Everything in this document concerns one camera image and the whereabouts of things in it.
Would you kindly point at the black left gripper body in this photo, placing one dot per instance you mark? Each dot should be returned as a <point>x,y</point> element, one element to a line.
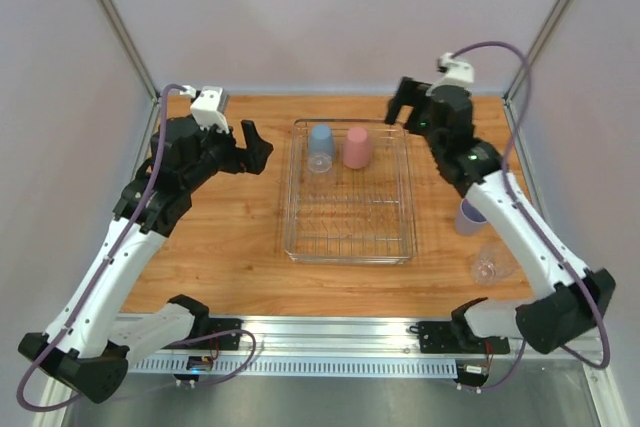
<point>220,153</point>

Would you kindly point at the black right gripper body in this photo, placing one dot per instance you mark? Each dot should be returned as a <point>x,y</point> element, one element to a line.
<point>413,97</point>

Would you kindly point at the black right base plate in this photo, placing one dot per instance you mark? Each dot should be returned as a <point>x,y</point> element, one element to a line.
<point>437,337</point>

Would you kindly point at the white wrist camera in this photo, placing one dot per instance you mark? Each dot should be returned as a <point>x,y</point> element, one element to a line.
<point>208,106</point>
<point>456,73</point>

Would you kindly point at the aluminium frame post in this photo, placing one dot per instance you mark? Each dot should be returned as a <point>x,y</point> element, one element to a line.
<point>547,30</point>
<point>120,31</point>

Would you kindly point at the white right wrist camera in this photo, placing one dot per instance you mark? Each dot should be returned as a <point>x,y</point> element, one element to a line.
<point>456,73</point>

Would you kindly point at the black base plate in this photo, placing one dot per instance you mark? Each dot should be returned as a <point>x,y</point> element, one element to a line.
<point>213,333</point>
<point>437,337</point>

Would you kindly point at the clear glass cup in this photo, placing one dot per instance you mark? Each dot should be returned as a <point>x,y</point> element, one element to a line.
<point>320,168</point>
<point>493,263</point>

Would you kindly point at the aluminium front rail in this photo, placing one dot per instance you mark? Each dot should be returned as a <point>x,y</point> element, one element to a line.
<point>340,336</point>

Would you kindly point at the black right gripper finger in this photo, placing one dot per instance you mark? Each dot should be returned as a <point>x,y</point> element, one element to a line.
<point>410,92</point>
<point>418,121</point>

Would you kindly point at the aluminium frame post right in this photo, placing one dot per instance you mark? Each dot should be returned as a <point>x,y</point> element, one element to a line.
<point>547,30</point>

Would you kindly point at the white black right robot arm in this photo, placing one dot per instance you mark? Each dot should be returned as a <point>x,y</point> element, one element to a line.
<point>570,298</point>

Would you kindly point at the aluminium frame post left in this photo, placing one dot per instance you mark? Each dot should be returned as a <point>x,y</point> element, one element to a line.
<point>120,31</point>

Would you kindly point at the metal wire dish rack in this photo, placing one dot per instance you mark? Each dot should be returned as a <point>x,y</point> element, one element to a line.
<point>364,215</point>

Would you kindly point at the blue plastic cup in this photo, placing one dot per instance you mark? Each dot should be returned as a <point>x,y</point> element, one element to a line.
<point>321,142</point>

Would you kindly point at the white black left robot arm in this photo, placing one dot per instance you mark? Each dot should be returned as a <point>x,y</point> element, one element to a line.
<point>82,348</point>

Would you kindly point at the lavender plastic cup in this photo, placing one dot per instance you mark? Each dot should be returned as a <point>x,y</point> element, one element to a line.
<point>468,221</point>

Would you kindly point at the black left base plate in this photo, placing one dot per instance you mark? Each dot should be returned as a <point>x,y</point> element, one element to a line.
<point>213,333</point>

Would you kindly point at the pink plastic cup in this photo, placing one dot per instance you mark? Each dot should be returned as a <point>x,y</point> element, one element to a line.
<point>357,148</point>

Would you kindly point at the slotted white cable duct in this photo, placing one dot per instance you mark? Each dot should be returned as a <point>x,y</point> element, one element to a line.
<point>302,366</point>

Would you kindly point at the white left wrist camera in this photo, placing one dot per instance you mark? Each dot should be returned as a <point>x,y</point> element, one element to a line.
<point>208,106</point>

